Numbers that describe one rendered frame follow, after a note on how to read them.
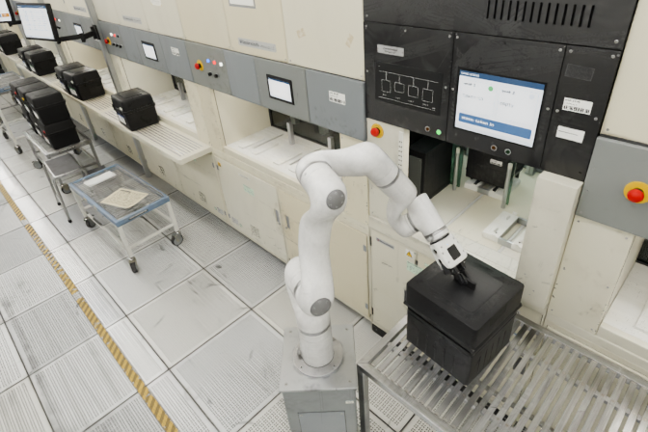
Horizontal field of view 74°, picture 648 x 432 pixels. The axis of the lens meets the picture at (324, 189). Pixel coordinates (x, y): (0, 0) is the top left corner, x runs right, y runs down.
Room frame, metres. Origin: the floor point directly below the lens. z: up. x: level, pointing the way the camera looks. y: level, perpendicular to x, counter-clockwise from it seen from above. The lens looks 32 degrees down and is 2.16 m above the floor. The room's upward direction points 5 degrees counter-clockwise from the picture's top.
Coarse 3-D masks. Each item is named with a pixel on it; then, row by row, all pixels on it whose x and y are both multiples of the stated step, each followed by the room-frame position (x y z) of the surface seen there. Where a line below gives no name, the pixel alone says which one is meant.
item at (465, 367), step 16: (416, 320) 1.04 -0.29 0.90; (512, 320) 1.01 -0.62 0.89; (416, 336) 1.03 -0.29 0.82; (432, 336) 0.98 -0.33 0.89; (496, 336) 0.94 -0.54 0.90; (432, 352) 0.97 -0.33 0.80; (448, 352) 0.92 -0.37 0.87; (464, 352) 0.88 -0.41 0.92; (480, 352) 0.89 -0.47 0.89; (496, 352) 0.96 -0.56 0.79; (448, 368) 0.91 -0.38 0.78; (464, 368) 0.87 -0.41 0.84; (480, 368) 0.90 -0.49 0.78; (464, 384) 0.86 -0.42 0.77
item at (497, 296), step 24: (432, 264) 1.15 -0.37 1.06; (480, 264) 1.13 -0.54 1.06; (408, 288) 1.06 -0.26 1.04; (432, 288) 1.04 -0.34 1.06; (456, 288) 1.03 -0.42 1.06; (480, 288) 1.02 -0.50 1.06; (504, 288) 1.01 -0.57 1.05; (432, 312) 0.98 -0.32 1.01; (456, 312) 0.93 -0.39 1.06; (480, 312) 0.92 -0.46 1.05; (504, 312) 0.95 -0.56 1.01; (456, 336) 0.90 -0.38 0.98; (480, 336) 0.87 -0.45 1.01
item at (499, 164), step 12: (468, 156) 1.91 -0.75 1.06; (480, 156) 1.87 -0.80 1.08; (492, 156) 1.82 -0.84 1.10; (468, 168) 1.91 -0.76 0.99; (480, 168) 1.86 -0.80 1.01; (492, 168) 1.82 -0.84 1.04; (504, 168) 1.77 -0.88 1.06; (516, 168) 1.83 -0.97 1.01; (480, 180) 1.85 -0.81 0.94; (492, 180) 1.81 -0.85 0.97; (504, 180) 1.76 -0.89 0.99
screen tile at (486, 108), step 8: (464, 80) 1.41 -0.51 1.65; (464, 88) 1.41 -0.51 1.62; (472, 88) 1.38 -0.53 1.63; (480, 88) 1.36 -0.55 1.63; (496, 88) 1.33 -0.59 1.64; (488, 96) 1.34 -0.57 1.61; (464, 104) 1.40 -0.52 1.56; (472, 104) 1.38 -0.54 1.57; (480, 104) 1.36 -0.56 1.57; (488, 104) 1.34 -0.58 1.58; (480, 112) 1.36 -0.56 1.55; (488, 112) 1.34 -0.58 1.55
